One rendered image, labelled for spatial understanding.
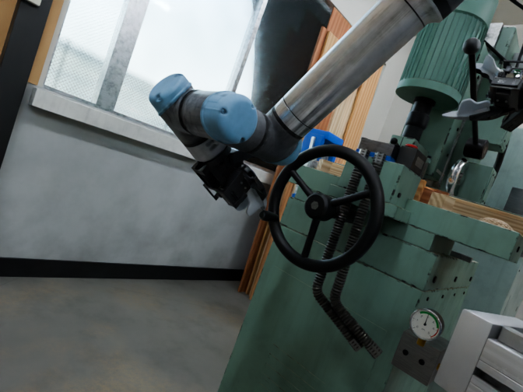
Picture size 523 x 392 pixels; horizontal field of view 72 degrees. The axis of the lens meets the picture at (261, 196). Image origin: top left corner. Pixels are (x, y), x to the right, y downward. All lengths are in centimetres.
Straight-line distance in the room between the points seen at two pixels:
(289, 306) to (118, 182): 125
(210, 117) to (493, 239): 63
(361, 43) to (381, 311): 61
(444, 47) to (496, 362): 86
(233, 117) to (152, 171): 157
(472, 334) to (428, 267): 45
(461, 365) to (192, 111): 47
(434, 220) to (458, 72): 43
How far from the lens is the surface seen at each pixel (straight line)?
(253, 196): 77
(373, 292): 94
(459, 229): 89
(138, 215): 212
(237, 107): 53
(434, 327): 84
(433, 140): 122
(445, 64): 113
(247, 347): 117
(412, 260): 91
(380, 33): 59
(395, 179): 84
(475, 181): 123
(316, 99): 60
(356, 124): 314
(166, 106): 62
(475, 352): 47
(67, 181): 193
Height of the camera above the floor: 84
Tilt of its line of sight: 4 degrees down
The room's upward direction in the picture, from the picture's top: 20 degrees clockwise
